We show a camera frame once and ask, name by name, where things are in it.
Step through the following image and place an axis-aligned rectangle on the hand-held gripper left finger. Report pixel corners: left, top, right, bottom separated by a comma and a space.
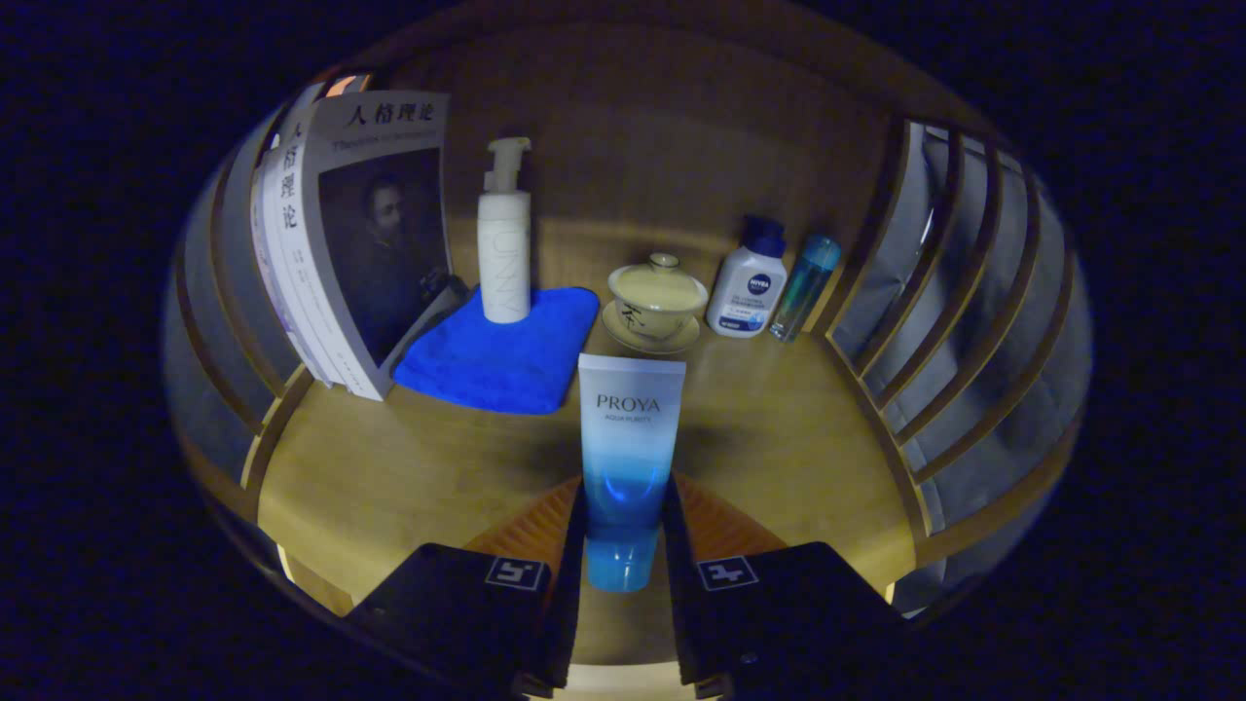
348, 475, 588, 700

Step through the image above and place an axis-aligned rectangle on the pale purple book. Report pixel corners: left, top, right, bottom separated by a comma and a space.
249, 83, 322, 376

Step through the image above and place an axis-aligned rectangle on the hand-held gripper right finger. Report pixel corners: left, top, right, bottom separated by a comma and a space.
662, 474, 906, 700

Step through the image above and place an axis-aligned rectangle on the wooden drawer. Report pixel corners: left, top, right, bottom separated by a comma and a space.
275, 540, 897, 700

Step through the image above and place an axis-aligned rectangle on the blue and white tube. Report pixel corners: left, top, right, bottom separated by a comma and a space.
577, 352, 687, 593

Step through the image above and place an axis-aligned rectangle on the white lotion bottle blue cap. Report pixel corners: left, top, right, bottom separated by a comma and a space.
706, 215, 788, 339

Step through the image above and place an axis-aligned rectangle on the beige saucer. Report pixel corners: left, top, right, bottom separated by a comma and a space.
601, 300, 702, 355

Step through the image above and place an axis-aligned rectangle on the beige lidded tea cup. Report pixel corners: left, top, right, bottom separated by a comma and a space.
607, 253, 710, 342

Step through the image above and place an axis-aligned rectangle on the wooden countertop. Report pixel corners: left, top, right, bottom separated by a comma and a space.
255, 282, 921, 668

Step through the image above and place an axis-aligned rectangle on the slim teal bottle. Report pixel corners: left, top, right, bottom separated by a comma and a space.
768, 235, 842, 343

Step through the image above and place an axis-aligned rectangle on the blue cloth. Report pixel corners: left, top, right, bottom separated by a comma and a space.
392, 285, 601, 416

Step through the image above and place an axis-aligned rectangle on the white pump bottle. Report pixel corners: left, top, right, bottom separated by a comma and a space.
477, 137, 533, 324

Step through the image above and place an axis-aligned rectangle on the wooden cabinet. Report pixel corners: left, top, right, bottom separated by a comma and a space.
170, 10, 1086, 624

